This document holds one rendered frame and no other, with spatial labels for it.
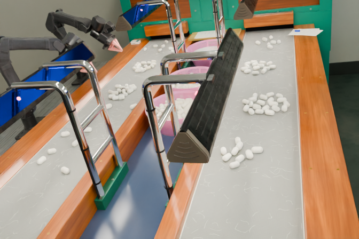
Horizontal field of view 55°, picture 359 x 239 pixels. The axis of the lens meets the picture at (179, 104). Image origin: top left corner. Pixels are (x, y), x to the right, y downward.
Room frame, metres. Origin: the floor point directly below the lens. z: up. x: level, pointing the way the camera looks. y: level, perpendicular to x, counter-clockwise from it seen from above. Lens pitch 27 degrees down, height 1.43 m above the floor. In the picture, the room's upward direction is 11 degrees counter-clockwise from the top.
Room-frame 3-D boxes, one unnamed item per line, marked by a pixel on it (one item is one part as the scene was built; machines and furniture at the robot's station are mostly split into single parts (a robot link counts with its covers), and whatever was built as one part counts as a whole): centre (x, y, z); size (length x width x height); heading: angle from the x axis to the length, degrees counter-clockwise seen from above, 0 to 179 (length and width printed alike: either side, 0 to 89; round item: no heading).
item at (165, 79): (0.84, -0.03, 0.90); 0.20 x 0.19 x 0.45; 160
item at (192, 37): (2.19, -0.31, 0.77); 0.33 x 0.15 x 0.01; 70
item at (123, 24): (1.92, 0.09, 1.08); 0.62 x 0.08 x 0.07; 160
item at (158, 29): (2.35, -0.01, 0.83); 0.30 x 0.06 x 0.07; 70
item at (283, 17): (2.12, -0.65, 0.83); 0.30 x 0.06 x 0.07; 70
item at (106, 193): (0.98, 0.35, 0.90); 0.20 x 0.19 x 0.45; 160
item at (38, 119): (1.53, 0.74, 0.71); 0.20 x 0.07 x 0.08; 165
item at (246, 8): (1.72, -0.44, 1.08); 0.62 x 0.08 x 0.07; 160
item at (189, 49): (1.98, -0.23, 0.72); 0.27 x 0.27 x 0.10
